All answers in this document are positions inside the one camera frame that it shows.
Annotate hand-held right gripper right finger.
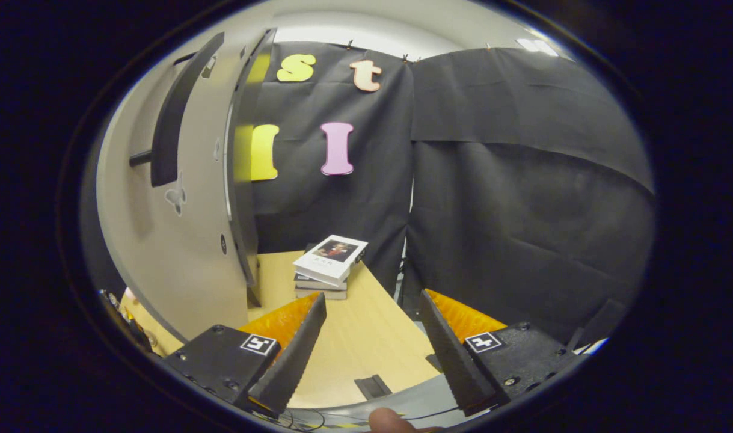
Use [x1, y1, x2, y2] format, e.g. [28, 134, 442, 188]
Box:
[419, 289, 577, 417]

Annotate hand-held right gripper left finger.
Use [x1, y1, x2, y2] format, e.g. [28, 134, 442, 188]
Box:
[162, 293, 328, 420]

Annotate beige cabinet door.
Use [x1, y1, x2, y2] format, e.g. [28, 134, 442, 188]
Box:
[96, 30, 262, 343]

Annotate black door handle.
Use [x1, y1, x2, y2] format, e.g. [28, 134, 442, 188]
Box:
[130, 32, 225, 188]

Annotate white portrait book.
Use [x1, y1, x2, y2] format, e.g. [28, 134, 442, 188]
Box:
[292, 235, 369, 288]

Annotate black backdrop cloth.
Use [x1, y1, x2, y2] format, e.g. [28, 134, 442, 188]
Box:
[246, 42, 655, 343]

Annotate small ceiling light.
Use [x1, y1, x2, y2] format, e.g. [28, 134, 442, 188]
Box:
[517, 39, 559, 58]

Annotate black cable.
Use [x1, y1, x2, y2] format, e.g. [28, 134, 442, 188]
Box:
[279, 408, 463, 431]

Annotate black table bracket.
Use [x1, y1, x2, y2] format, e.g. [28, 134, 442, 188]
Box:
[354, 374, 393, 401]

